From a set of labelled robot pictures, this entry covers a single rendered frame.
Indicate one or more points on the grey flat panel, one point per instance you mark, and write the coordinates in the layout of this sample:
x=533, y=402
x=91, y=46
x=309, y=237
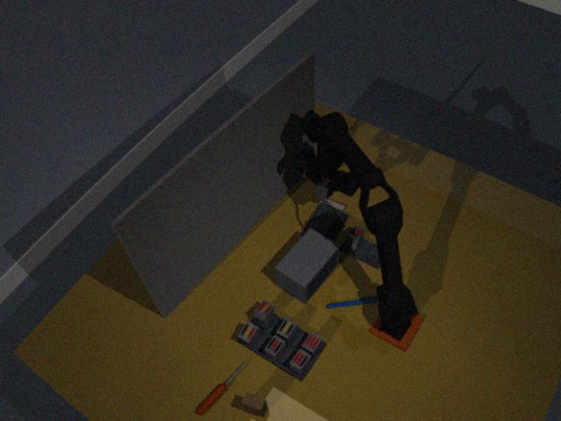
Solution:
x=177, y=231

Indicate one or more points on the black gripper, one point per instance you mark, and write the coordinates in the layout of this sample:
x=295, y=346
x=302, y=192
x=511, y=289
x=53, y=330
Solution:
x=347, y=183

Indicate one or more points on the blue thin rod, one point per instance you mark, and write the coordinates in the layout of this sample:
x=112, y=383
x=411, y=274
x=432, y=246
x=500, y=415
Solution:
x=337, y=305

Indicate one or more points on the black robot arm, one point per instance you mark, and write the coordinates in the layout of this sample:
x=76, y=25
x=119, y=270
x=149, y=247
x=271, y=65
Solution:
x=384, y=220

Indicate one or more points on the red-handled screwdriver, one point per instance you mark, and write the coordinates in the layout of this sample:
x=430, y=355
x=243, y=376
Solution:
x=215, y=395

